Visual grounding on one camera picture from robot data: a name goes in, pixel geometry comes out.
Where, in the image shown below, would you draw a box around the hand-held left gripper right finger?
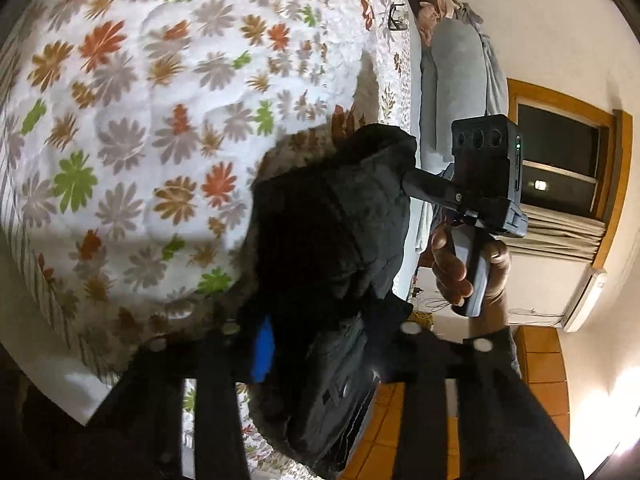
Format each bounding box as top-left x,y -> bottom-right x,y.
390,321 -> 585,480

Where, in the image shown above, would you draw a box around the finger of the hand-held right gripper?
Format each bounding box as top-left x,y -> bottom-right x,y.
402,169 -> 463,211

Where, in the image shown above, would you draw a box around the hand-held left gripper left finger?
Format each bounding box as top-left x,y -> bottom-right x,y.
87,312 -> 276,480

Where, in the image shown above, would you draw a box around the black pants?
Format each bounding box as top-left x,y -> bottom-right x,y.
235,122 -> 418,478

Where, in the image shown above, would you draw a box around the person's right forearm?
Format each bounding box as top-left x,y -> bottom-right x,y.
467,287 -> 523,381

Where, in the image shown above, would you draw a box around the person's right hand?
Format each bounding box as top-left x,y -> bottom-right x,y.
430,224 -> 513,311

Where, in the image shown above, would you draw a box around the wooden-framed window with curtain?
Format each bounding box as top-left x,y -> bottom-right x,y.
507,79 -> 633,268

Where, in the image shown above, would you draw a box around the beige curtain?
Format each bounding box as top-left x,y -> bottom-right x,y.
510,207 -> 607,263

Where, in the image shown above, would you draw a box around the blue-grey pillow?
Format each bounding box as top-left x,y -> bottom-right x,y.
470,5 -> 510,116
421,19 -> 490,171

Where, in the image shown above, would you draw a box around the white air conditioner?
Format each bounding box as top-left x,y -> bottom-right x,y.
564,267 -> 608,332

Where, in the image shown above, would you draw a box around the beige crumpled cloth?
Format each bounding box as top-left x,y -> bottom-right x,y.
405,0 -> 483,46

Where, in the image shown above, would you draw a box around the floral quilt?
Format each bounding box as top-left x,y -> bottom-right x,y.
0,0 -> 416,476

